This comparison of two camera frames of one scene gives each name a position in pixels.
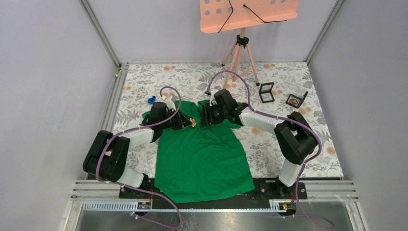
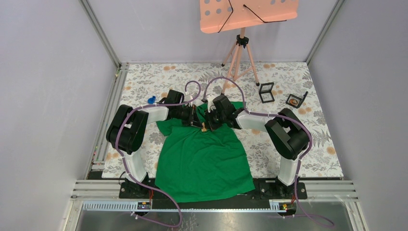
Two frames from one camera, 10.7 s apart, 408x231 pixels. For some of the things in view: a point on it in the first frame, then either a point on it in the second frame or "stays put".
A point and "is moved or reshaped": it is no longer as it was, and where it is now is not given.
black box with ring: (295, 101) stays put
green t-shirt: (198, 161) stays put
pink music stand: (217, 16) stays put
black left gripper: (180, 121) → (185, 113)
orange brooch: (194, 123) is moved or reshaped
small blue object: (151, 100) stays put
